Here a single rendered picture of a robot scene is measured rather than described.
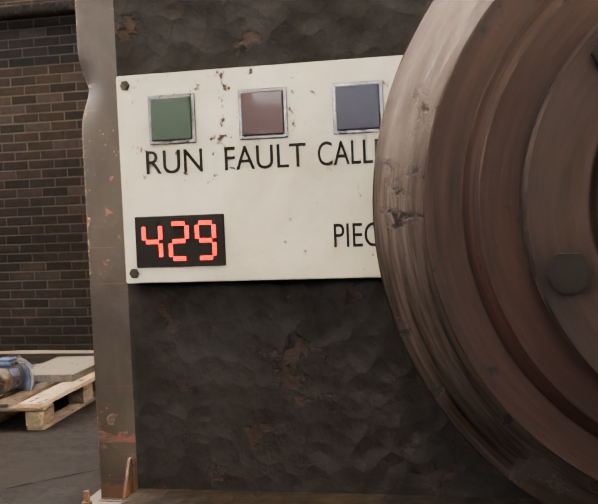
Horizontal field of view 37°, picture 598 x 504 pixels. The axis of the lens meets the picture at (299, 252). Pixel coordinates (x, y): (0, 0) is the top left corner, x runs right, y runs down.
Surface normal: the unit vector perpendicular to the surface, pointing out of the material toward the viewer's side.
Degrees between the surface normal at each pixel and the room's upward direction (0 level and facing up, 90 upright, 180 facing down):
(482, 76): 90
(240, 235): 90
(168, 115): 90
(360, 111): 90
